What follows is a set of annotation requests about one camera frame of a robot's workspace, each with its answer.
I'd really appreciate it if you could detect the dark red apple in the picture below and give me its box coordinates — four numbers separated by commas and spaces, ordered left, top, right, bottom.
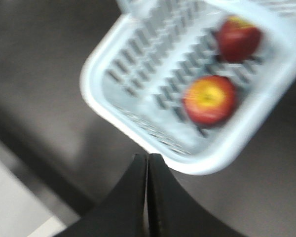
182, 75, 237, 126
216, 15, 263, 63

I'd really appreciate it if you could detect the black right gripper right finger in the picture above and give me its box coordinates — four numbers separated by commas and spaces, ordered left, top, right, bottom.
147, 154, 241, 237

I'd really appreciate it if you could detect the light blue plastic basket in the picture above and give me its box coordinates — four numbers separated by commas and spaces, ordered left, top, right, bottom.
80, 0, 296, 175

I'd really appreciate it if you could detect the black wooden produce stand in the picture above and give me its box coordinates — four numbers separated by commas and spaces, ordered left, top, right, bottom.
0, 0, 296, 237

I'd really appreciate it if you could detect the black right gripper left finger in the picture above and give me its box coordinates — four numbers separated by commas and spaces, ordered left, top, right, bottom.
56, 154, 147, 237

